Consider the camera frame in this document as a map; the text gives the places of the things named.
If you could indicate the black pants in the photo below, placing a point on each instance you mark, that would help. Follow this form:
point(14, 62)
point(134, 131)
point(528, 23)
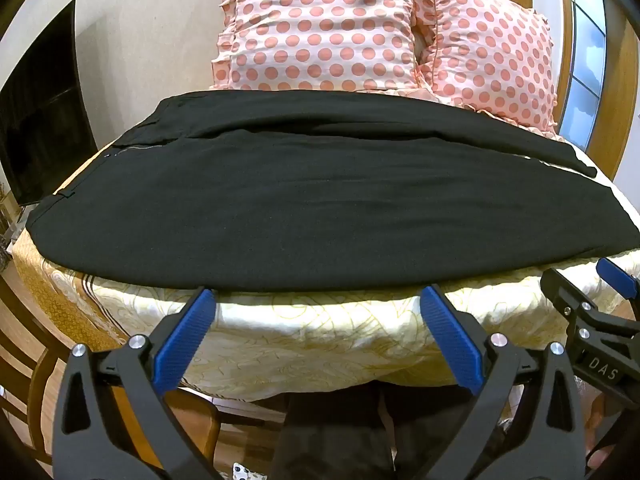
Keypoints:
point(300, 200)

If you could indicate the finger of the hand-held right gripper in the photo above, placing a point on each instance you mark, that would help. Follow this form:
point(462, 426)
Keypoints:
point(617, 277)
point(562, 287)

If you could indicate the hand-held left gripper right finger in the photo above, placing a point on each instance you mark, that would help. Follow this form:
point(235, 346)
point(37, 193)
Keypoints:
point(452, 340)

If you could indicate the black flat television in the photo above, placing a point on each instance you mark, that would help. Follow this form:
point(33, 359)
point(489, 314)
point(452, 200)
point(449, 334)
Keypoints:
point(45, 125)

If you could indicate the wooden chair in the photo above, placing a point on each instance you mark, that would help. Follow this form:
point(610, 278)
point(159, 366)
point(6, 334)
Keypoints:
point(197, 425)

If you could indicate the person's legs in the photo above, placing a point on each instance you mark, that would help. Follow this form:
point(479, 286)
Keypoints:
point(325, 435)

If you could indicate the person's right hand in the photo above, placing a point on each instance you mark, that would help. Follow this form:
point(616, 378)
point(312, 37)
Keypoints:
point(597, 420)

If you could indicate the window with wooden frame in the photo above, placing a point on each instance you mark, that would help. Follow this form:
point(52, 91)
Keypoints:
point(585, 35)

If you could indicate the pink polka dot pillow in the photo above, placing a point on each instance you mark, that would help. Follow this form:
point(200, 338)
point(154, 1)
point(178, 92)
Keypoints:
point(320, 25)
point(490, 55)

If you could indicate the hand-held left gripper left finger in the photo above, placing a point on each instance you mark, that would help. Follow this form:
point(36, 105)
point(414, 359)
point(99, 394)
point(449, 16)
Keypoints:
point(185, 340)

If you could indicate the yellow patterned bed sheet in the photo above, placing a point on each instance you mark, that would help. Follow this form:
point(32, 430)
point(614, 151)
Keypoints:
point(310, 340)

